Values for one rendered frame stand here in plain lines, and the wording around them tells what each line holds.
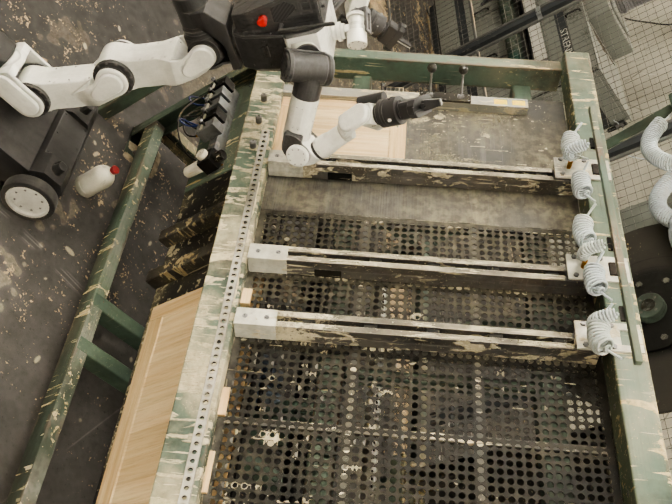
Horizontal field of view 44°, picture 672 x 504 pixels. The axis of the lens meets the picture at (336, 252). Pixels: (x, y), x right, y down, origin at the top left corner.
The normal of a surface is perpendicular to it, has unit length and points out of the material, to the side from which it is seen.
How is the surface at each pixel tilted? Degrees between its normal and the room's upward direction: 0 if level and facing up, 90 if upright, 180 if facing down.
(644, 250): 90
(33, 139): 0
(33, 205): 90
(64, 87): 90
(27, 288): 0
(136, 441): 90
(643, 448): 54
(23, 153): 0
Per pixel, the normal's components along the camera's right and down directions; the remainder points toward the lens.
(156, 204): 0.81, -0.33
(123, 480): -0.58, -0.58
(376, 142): 0.01, -0.66
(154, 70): -0.09, 0.75
